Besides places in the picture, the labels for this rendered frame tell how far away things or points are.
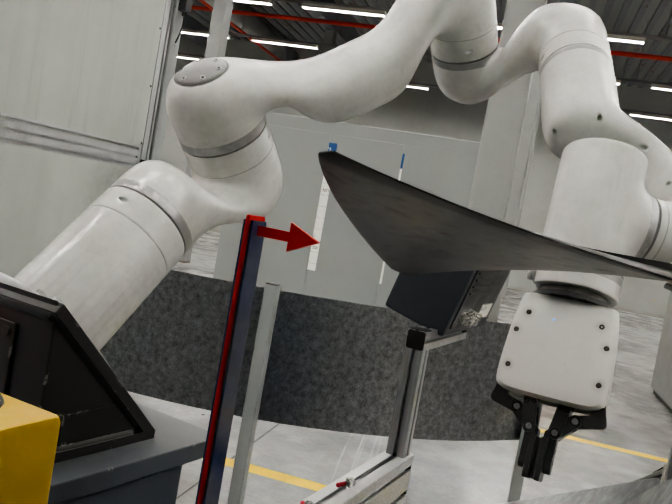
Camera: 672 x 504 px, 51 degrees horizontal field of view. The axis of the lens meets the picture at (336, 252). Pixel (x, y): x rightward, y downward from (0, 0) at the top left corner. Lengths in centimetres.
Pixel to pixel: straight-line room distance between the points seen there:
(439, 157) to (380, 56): 546
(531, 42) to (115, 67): 173
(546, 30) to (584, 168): 32
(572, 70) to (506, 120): 382
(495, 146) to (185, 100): 389
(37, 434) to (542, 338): 46
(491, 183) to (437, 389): 254
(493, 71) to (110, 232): 59
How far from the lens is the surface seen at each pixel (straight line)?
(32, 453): 42
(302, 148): 673
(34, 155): 232
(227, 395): 61
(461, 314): 115
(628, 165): 75
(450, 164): 643
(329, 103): 97
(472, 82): 110
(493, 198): 466
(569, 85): 88
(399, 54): 101
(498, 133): 471
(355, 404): 223
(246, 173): 95
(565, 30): 99
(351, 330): 217
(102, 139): 251
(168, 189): 85
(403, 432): 111
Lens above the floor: 120
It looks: 3 degrees down
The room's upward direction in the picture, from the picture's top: 10 degrees clockwise
